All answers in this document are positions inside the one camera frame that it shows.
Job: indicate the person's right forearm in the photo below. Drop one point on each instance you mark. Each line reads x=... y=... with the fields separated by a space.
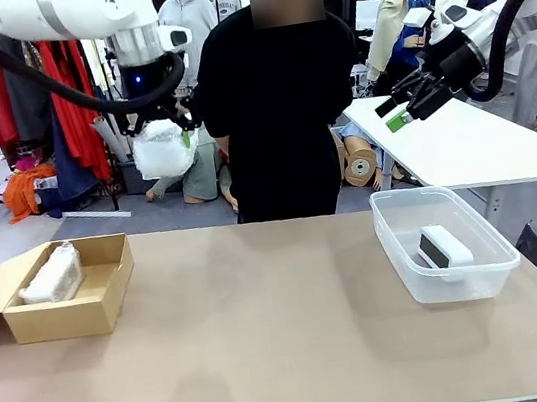
x=223 y=147

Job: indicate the fully bubble-wrapped clock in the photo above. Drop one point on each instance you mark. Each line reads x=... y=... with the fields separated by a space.
x=55 y=278

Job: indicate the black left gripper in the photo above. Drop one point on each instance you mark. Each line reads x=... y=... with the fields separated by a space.
x=144 y=80

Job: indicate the white floor rail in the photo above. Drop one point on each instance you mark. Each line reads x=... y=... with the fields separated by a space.
x=99 y=216

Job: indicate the black hanging garment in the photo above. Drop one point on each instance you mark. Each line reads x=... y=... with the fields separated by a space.
x=27 y=95

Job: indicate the grey storage bin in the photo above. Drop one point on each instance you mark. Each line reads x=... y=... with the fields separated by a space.
x=130 y=178

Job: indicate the open brown cardboard box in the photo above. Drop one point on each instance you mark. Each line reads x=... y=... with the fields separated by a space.
x=63 y=317

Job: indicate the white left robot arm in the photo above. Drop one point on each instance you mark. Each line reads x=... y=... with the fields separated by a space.
x=68 y=8

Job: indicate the white computer case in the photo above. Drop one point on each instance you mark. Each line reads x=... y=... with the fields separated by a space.
x=358 y=76

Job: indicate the person in black sweater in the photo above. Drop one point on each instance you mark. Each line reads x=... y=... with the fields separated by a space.
x=280 y=108

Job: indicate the unwrapped white digital clock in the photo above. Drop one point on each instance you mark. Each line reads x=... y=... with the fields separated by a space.
x=450 y=247

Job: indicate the person in grey hoodie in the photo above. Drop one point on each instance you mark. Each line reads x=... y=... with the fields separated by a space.
x=195 y=15

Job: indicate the light grey coat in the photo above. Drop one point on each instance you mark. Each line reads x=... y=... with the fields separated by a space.
x=529 y=86

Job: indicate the long red dress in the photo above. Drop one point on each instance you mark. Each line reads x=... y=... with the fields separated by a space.
x=73 y=114

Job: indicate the clear plastic bin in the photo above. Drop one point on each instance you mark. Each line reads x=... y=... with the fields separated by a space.
x=443 y=286

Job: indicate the white monitor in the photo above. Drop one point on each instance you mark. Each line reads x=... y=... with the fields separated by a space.
x=367 y=14

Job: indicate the bubble-wrapped clock with visible display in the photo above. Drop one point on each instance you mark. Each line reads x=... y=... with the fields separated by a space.
x=162 y=151

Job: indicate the mannequin in light blue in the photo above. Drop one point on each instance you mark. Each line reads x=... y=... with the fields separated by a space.
x=350 y=135

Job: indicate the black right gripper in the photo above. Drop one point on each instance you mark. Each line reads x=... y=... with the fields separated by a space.
x=452 y=75

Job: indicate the orange crumpled cloth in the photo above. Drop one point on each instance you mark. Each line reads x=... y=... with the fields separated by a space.
x=22 y=197

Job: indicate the mannequin with black hat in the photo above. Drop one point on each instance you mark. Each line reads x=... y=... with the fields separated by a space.
x=389 y=26

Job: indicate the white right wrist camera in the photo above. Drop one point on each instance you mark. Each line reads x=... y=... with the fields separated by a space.
x=417 y=18

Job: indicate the white table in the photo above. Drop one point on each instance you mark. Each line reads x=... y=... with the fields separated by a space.
x=468 y=151

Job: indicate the slanted grey paper roll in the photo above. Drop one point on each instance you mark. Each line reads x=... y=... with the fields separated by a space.
x=110 y=139

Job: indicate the lying mannequin in grey clothes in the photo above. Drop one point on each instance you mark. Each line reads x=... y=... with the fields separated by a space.
x=200 y=181

